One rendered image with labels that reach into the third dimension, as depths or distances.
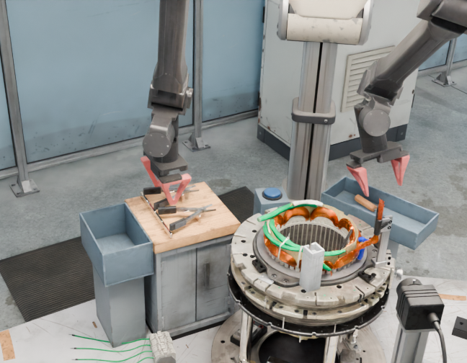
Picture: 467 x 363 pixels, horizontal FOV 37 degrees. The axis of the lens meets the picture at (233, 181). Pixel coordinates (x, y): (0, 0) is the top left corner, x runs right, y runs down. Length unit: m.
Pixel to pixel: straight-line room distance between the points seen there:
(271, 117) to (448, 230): 1.15
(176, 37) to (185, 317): 0.67
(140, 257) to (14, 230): 2.00
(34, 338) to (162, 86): 0.67
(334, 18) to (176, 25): 0.49
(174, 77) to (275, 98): 2.55
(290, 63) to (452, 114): 1.43
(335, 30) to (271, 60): 2.23
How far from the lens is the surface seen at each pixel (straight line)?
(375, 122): 1.50
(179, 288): 1.59
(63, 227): 3.42
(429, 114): 4.72
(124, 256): 1.47
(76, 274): 3.11
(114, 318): 1.60
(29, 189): 3.70
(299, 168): 1.85
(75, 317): 1.75
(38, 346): 1.69
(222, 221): 1.54
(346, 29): 1.66
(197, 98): 3.92
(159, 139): 1.41
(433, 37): 1.30
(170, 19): 1.27
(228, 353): 1.61
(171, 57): 1.34
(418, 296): 0.88
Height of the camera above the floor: 1.94
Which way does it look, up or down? 31 degrees down
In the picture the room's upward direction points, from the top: 2 degrees clockwise
